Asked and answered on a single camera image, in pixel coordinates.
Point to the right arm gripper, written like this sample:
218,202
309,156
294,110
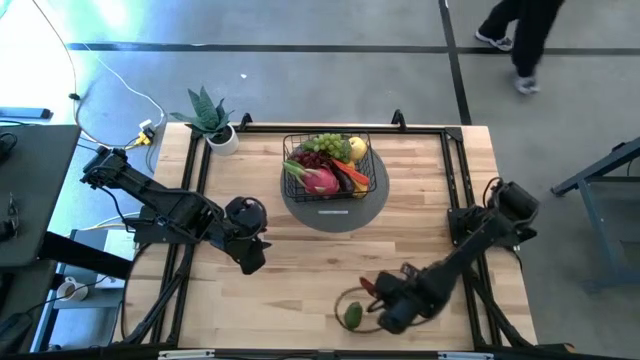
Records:
397,287

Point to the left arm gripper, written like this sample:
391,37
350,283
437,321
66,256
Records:
250,245

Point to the red pointed pepper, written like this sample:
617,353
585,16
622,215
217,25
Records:
367,287

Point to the pink dragon fruit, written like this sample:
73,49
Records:
320,181

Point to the purple eggplant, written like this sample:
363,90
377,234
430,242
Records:
345,182

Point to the red grape bunch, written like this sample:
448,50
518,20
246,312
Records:
312,160

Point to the green grape bunch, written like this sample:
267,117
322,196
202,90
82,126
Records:
330,145

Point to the yellow round fruit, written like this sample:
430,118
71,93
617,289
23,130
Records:
358,147

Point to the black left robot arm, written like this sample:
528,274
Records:
175,210

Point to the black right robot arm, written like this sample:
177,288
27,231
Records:
465,255

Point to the green avocado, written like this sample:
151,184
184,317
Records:
353,316

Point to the grey round woven placemat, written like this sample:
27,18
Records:
340,222

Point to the snake plant in white pot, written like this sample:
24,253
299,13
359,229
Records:
210,117

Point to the yellow plug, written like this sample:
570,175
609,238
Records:
143,138

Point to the black desk crossbar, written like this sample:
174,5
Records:
85,255

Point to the white power adapter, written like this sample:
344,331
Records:
147,126

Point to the white mug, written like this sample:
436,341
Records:
70,290

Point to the black desk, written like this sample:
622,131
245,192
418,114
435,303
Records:
40,190

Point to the person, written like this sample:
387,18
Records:
530,30

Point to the black aluminium table frame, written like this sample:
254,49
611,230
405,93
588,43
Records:
425,129

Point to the blue metal table frame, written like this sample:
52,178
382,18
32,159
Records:
595,170

